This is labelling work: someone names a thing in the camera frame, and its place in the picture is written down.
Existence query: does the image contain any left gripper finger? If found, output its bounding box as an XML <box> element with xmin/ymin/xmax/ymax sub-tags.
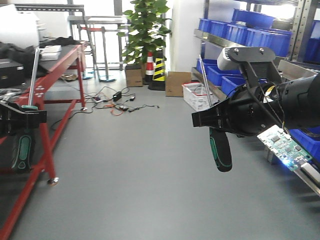
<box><xmin>0</xmin><ymin>101</ymin><xmax>47</xmax><ymax>137</ymax></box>

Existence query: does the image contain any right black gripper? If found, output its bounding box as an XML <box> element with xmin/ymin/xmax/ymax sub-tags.
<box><xmin>191</xmin><ymin>83</ymin><xmax>285</xmax><ymax>137</ymax></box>

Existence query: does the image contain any green-handled screwdriver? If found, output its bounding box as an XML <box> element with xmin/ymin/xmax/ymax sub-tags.
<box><xmin>199</xmin><ymin>55</ymin><xmax>233</xmax><ymax>173</ymax></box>
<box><xmin>11</xmin><ymin>46</ymin><xmax>40</xmax><ymax>173</ymax></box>

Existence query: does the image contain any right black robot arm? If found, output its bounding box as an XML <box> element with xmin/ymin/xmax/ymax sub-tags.
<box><xmin>191</xmin><ymin>75</ymin><xmax>320</xmax><ymax>137</ymax></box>

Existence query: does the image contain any white plastic basket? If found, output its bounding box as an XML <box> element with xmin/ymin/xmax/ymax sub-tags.
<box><xmin>182</xmin><ymin>82</ymin><xmax>220</xmax><ymax>112</ymax></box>

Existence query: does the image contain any small brown cardboard box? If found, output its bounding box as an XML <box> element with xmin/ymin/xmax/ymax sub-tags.
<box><xmin>165</xmin><ymin>71</ymin><xmax>192</xmax><ymax>97</ymax></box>

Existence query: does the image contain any black yellow traffic cone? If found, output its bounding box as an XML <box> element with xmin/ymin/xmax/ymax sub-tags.
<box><xmin>148</xmin><ymin>50</ymin><xmax>166</xmax><ymax>91</ymax></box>

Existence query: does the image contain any green circuit board right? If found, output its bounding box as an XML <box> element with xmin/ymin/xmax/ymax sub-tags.
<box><xmin>257</xmin><ymin>125</ymin><xmax>312</xmax><ymax>171</ymax></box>

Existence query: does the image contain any red white traffic cone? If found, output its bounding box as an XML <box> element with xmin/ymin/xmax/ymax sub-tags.
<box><xmin>143</xmin><ymin>51</ymin><xmax>154</xmax><ymax>85</ymax></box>

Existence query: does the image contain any metal shelf rack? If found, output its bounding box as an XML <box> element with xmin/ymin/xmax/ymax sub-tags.
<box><xmin>191</xmin><ymin>0</ymin><xmax>320</xmax><ymax>198</ymax></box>

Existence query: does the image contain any potted green plant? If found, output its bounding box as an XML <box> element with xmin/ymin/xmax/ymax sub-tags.
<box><xmin>122</xmin><ymin>0</ymin><xmax>171</xmax><ymax>64</ymax></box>

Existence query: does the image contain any red metal table frame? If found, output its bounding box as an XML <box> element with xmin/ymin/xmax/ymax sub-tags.
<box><xmin>0</xmin><ymin>43</ymin><xmax>88</xmax><ymax>240</ymax></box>

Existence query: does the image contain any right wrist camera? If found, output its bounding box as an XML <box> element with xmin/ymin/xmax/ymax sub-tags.
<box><xmin>217</xmin><ymin>46</ymin><xmax>276</xmax><ymax>71</ymax></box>

